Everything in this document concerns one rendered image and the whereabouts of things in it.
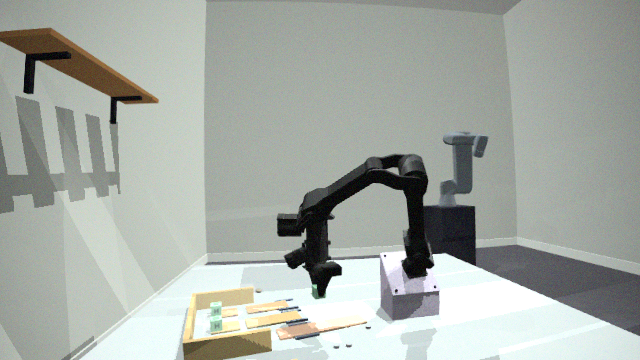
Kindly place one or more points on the tan u-shaped low wall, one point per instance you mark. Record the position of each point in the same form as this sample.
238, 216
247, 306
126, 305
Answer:
225, 323

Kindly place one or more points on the green labelled cube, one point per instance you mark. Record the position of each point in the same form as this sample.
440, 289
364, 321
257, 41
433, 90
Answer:
315, 293

